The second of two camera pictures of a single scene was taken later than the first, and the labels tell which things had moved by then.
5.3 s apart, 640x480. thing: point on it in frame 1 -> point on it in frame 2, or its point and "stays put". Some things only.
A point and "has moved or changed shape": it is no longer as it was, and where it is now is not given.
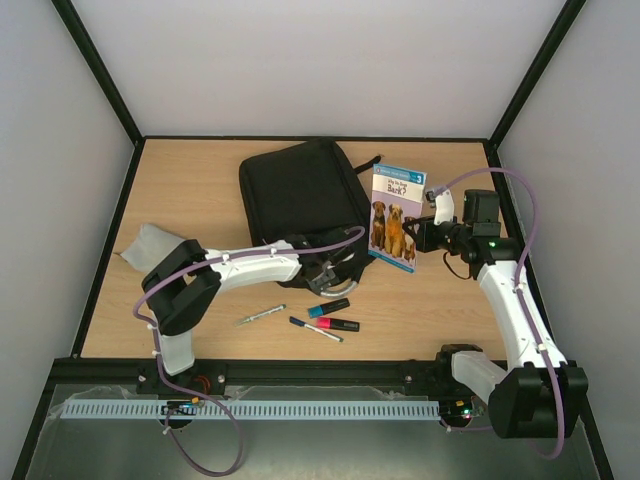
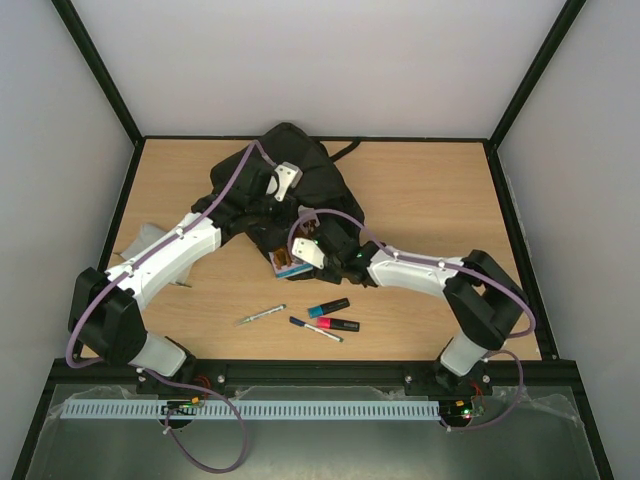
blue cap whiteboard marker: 298,322 stays put
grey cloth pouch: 152,247 stays put
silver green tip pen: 257,315 stays put
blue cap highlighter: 325,308 stays put
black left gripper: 324,282 -> 285,220
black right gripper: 420,235 -> 329,270
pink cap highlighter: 338,324 stays put
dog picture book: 397,198 has moved or changed shape
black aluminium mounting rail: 144,372 stays put
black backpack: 306,193 has moved or changed shape
